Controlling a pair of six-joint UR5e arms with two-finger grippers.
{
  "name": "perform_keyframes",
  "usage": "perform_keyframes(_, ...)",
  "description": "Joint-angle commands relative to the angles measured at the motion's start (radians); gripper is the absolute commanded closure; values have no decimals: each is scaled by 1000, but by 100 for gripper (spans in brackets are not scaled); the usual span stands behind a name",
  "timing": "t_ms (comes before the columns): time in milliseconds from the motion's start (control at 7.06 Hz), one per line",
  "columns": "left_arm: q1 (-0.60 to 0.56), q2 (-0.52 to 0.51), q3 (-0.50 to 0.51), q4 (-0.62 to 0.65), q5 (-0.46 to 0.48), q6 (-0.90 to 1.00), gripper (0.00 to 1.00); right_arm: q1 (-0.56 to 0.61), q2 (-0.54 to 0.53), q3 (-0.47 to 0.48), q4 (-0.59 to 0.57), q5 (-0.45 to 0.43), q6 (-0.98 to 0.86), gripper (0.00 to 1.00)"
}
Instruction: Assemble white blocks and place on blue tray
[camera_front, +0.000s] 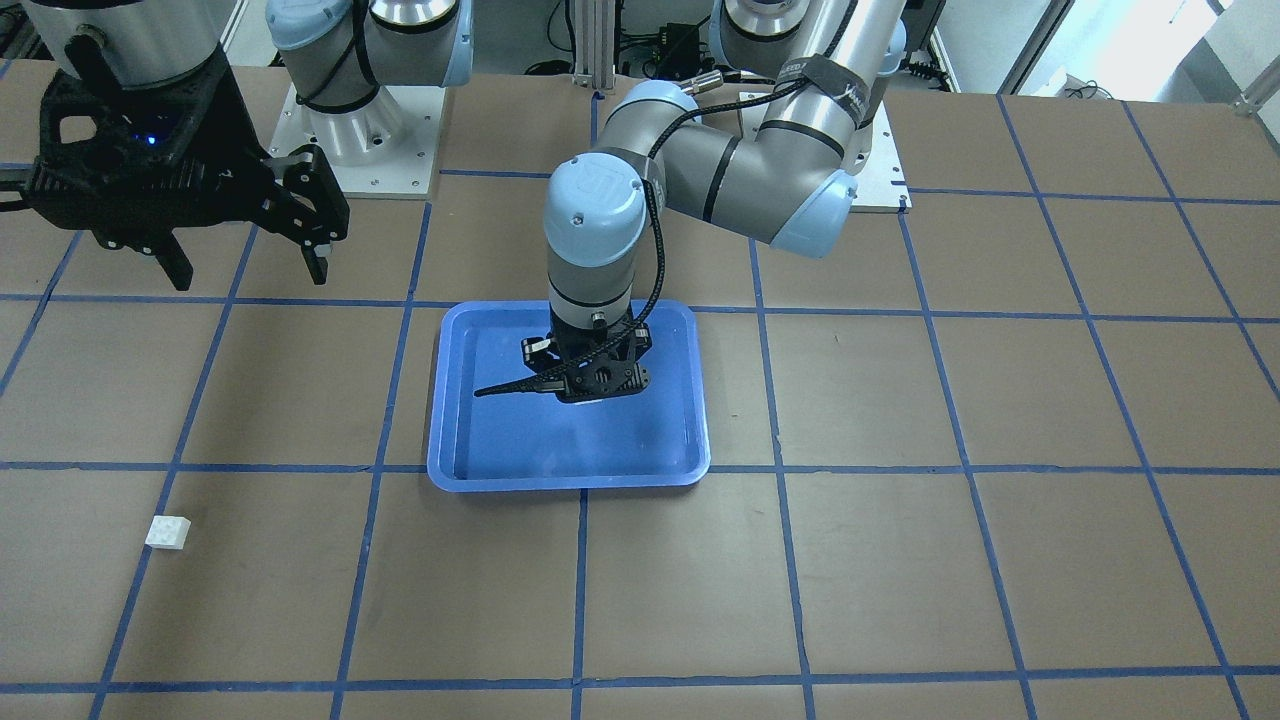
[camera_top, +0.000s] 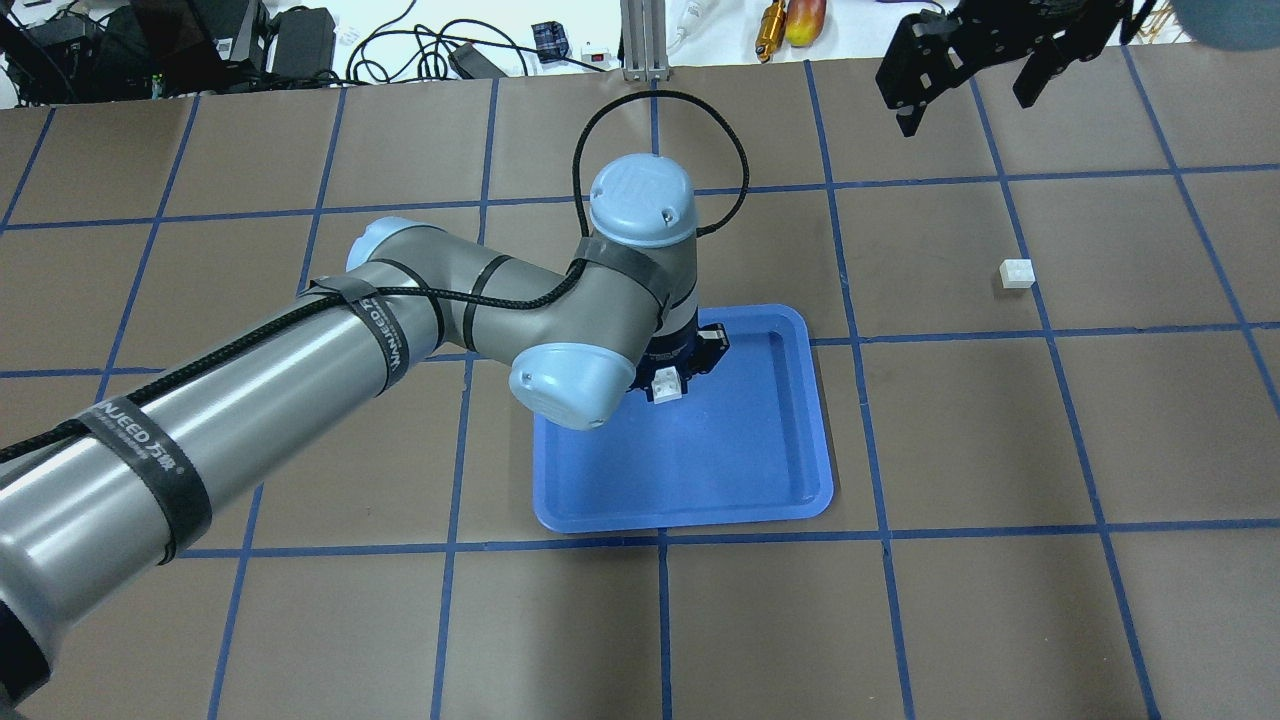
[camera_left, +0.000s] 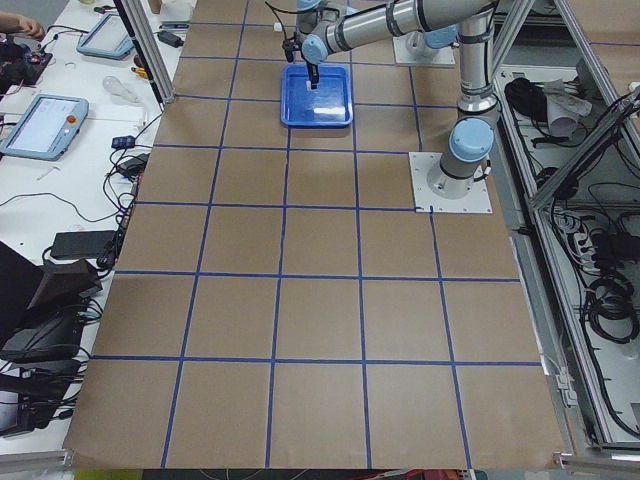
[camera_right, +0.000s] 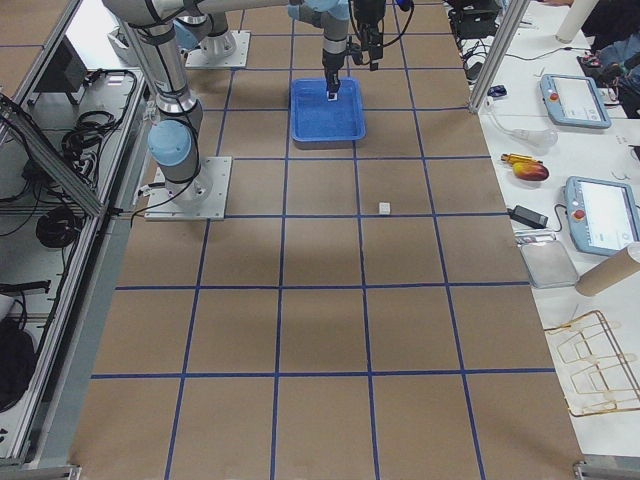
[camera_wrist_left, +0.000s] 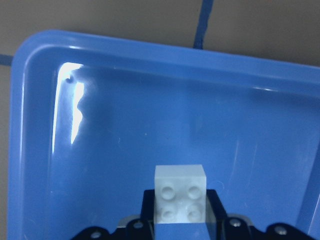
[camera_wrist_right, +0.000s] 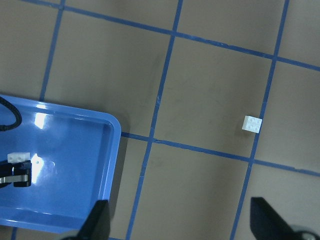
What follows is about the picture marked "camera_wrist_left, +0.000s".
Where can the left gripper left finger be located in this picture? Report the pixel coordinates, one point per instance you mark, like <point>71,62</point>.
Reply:
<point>138,228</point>

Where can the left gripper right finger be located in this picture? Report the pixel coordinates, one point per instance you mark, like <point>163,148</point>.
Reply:
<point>223,226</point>

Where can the white block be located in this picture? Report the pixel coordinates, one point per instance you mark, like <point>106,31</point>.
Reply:
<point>180,194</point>

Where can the blue plastic tray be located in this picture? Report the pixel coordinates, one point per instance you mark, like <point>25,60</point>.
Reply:
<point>92,116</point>

